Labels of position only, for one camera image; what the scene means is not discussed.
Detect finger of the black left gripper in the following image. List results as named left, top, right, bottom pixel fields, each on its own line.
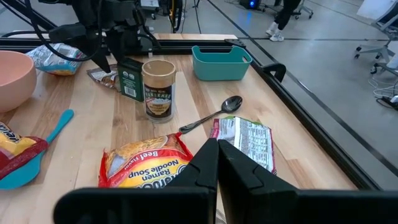
left=107, top=26, right=137, bottom=63
left=83, top=30, right=112, bottom=74

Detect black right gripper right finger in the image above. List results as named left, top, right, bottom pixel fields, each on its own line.
left=217, top=139, right=398, bottom=224

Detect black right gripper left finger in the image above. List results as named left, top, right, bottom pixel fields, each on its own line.
left=53, top=138, right=219, bottom=224

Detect brown snack packet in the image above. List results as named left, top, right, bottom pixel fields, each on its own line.
left=86, top=63, right=122, bottom=93

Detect pink green ramen packet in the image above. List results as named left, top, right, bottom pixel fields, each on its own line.
left=210, top=115, right=277, bottom=175

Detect red beef ramen packet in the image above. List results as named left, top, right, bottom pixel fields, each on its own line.
left=98, top=132, right=194, bottom=189

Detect seasoning jar tan lid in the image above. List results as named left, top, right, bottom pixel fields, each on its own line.
left=141, top=59, right=177, bottom=124

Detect blue white snack packet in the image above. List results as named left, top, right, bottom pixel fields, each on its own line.
left=25, top=42, right=86, bottom=77

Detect black spoon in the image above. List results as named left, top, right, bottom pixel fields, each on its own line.
left=178, top=95, right=244, bottom=134

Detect orange bowl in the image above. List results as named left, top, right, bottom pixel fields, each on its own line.
left=0, top=50, right=37, bottom=113

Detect teal plastic basket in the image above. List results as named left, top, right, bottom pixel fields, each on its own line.
left=191, top=45, right=253, bottom=82

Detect teal spatula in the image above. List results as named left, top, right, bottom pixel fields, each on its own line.
left=0, top=108, right=75, bottom=190

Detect roast beef ramen packet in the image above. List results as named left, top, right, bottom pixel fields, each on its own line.
left=0, top=121, right=49, bottom=181

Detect computer tower blue lights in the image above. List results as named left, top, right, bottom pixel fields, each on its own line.
left=239, top=0, right=265, bottom=10

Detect person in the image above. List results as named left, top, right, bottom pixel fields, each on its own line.
left=265, top=0, right=302, bottom=43

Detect grey office chair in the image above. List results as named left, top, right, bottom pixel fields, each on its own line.
left=354, top=0, right=398, bottom=75

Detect black aluminium table frame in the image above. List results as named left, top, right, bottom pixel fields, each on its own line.
left=0, top=30, right=382, bottom=191

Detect black frame clamp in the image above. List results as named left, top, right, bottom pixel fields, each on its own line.
left=261, top=62, right=287, bottom=83

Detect white floor cables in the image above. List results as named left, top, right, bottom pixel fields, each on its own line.
left=368, top=73, right=398, bottom=111

